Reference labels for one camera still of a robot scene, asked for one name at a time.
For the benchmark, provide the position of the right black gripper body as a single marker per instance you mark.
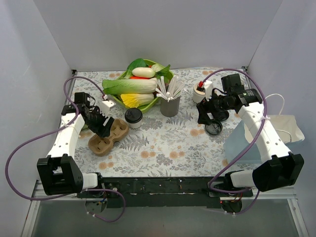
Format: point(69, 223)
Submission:
point(206, 107)

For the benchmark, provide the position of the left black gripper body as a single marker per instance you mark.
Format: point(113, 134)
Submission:
point(102, 124)

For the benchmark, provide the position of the brown pulp cup carrier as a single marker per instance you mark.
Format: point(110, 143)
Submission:
point(102, 146)

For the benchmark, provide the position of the white paper coffee cup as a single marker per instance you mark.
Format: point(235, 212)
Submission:
point(134, 126)

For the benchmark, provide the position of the black coffee lid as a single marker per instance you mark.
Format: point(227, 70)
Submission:
point(221, 116)
point(133, 115)
point(214, 128)

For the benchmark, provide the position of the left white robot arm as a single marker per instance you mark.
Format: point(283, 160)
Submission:
point(58, 172)

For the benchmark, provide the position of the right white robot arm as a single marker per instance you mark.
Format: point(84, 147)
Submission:
point(280, 167)

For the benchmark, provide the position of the stacked white paper cup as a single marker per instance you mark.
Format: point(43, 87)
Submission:
point(198, 95)

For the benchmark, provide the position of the floral table mat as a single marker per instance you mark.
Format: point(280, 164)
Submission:
point(161, 146)

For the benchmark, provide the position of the grey straw holder cup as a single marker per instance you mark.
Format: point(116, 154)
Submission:
point(171, 108)

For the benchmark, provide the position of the white wrapped straws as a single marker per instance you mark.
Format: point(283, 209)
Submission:
point(174, 90)

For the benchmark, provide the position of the yellow napa cabbage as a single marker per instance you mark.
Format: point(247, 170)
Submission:
point(136, 100)

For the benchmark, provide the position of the white paper bag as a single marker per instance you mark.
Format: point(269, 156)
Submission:
point(284, 130)

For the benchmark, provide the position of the orange carrot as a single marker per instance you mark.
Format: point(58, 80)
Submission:
point(135, 77)

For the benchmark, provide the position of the long green napa cabbage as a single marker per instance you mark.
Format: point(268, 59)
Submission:
point(129, 86)

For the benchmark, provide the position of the small bok choy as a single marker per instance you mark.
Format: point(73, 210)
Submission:
point(161, 71)

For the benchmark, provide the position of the white radish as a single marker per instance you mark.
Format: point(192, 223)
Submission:
point(144, 72)

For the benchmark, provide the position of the green bok choy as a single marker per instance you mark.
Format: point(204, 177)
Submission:
point(134, 64)

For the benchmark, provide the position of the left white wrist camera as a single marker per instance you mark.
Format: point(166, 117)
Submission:
point(106, 105)

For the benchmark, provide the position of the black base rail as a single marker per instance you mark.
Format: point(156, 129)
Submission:
point(164, 191)

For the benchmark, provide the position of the aluminium frame rail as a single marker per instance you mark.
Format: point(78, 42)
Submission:
point(38, 192)

